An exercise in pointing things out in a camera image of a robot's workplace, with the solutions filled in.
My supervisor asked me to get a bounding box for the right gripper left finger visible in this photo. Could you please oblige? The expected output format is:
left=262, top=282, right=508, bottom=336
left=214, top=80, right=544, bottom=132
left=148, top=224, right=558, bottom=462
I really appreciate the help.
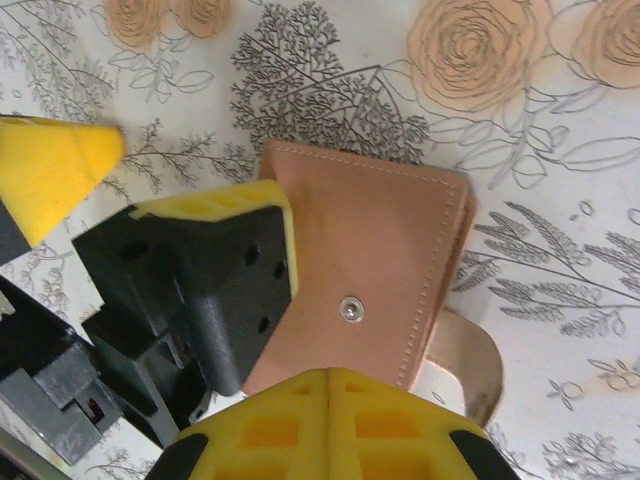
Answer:
left=144, top=367, right=329, bottom=480

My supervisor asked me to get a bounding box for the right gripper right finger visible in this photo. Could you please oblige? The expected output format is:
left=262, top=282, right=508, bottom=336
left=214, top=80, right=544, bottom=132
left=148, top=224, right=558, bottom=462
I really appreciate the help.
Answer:
left=327, top=367, right=522, bottom=480

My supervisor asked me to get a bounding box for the pink leather card holder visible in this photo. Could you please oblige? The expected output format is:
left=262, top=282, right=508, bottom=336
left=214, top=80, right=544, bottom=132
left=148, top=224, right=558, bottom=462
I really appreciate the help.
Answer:
left=244, top=137, right=507, bottom=432

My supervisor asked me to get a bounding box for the floral patterned table cover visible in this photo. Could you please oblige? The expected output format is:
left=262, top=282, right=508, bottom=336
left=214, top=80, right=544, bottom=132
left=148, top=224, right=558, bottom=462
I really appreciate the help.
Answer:
left=0, top=0, right=640, bottom=480

